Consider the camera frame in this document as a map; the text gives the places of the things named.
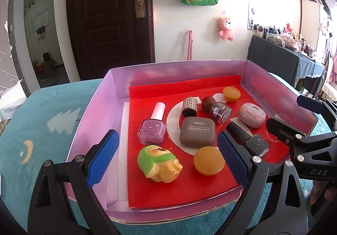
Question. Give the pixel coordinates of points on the purple nail polish bottle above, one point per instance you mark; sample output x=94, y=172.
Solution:
x=151, y=129

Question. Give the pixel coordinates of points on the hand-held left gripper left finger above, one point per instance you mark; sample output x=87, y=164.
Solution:
x=102, y=158

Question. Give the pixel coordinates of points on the pink plastic stick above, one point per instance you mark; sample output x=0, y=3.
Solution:
x=190, y=45

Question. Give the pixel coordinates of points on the person's right hand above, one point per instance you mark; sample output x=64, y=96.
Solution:
x=325, y=193

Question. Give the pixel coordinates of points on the gold studded black cap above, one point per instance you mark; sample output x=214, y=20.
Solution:
x=190, y=106

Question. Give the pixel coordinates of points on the amber round soap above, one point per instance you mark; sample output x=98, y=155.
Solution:
x=208, y=161
x=231, y=94

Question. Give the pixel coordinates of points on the teal moon star blanket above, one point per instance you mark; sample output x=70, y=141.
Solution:
x=31, y=124

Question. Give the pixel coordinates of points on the table with dark cloth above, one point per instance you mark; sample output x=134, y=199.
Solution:
x=273, y=58

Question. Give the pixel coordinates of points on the cardboard boxes in hallway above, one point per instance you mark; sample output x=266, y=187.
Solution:
x=44, y=65

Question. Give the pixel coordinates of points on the clear glass cup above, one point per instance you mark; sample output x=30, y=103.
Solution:
x=280, y=116

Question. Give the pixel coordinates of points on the black nail polish bottle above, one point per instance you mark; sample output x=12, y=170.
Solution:
x=256, y=144

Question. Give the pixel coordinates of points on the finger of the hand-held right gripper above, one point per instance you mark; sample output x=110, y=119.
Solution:
x=284, y=127
x=310, y=104

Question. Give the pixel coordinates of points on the purple cardboard box red lining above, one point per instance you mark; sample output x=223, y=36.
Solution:
x=113, y=108

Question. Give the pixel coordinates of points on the green yellow duck toy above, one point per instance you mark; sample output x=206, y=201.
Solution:
x=155, y=162

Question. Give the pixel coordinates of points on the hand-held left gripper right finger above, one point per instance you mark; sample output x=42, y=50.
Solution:
x=233, y=161

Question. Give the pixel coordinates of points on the pink plush toy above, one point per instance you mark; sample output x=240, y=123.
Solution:
x=226, y=28

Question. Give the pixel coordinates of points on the glitter bottle red ball cap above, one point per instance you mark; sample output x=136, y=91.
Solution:
x=221, y=111

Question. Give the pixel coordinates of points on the dark brown door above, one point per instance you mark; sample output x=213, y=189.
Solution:
x=105, y=27

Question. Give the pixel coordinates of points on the white wardrobe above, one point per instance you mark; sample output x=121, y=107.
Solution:
x=310, y=21

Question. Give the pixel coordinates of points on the pink round compact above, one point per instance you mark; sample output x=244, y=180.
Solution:
x=251, y=115

